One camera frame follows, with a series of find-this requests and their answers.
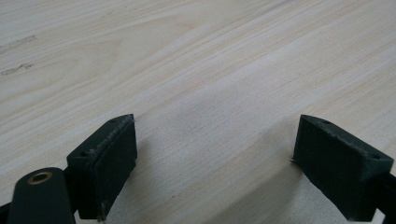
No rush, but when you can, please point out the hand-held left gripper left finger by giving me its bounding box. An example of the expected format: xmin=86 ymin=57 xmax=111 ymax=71
xmin=65 ymin=113 xmax=138 ymax=222

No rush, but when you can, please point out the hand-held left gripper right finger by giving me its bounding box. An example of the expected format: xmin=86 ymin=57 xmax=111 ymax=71
xmin=291 ymin=114 xmax=395 ymax=222

